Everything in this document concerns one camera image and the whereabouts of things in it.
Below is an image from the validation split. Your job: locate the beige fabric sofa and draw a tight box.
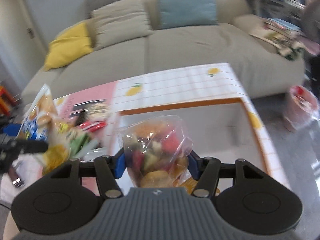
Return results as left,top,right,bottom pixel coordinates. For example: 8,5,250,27
22,0,305,104

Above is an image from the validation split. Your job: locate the red snack packet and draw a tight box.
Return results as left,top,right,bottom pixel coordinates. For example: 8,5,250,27
77,121,107,132

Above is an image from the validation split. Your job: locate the yellow cushion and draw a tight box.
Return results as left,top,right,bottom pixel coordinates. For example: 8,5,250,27
43,21,93,72

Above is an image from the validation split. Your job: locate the white green snack packet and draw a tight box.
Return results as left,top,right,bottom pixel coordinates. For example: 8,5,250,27
66,129,100,159

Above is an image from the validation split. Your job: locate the yellow cracker packet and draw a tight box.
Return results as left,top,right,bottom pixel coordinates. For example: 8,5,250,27
42,144,70,176

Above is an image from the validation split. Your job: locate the stack of books on sofa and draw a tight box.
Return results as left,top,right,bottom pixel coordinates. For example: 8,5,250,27
249,18,305,61

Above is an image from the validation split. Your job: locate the beige cushion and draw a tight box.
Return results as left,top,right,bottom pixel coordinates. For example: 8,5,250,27
91,0,153,50

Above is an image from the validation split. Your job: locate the teal cushion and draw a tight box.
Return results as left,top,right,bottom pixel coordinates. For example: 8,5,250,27
157,0,218,29

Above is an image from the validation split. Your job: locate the pink bin with bag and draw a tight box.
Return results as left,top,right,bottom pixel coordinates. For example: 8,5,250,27
283,85,319,132

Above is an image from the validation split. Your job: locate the dark green snack packet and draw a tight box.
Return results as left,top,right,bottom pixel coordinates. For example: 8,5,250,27
75,111,86,127

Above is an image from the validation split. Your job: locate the door with handle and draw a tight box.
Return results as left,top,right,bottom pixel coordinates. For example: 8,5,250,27
1,0,46,90

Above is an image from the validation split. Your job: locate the clear bag of fruit chips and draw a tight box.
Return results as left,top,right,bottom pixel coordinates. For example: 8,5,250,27
118,115,193,188

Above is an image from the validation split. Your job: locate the orange cardboard box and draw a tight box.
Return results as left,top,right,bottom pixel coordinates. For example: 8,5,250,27
117,102,263,189

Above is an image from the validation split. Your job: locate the clear nut bar packet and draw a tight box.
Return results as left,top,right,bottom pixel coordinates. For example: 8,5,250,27
86,102,110,121

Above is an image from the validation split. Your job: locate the grey office chair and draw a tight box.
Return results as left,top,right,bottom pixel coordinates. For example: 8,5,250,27
300,0,319,56

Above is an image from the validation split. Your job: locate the blue yellow snack bag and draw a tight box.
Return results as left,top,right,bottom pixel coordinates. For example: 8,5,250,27
17,84,57,146

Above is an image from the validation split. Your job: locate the red stool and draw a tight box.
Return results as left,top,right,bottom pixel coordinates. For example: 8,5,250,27
0,85,18,116

